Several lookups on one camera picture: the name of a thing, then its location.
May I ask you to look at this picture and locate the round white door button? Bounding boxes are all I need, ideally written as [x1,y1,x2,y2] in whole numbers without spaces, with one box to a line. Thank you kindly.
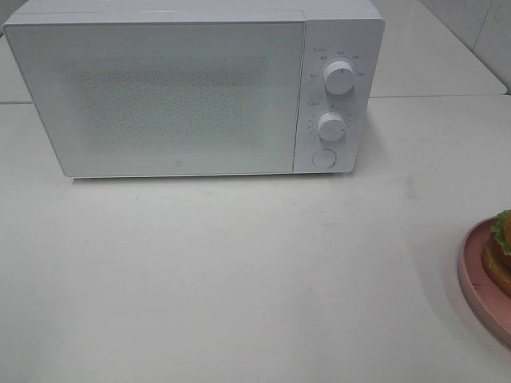
[312,149,337,168]

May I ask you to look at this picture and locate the white dial knob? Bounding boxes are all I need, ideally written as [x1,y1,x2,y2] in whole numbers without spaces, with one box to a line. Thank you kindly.
[317,112,347,142]
[323,59,355,95]

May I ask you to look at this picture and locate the toy burger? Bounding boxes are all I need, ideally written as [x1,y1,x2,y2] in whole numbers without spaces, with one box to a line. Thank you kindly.
[482,210,511,297]

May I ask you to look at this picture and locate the pink plate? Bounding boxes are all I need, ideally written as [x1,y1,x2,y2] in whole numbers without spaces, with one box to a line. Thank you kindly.
[458,217,510,349]

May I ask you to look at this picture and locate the white microwave door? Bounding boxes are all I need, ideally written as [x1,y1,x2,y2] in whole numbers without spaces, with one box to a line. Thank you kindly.
[6,22,304,178]

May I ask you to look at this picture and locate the white microwave oven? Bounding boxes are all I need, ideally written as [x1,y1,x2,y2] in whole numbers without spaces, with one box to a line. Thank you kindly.
[3,10,384,177]

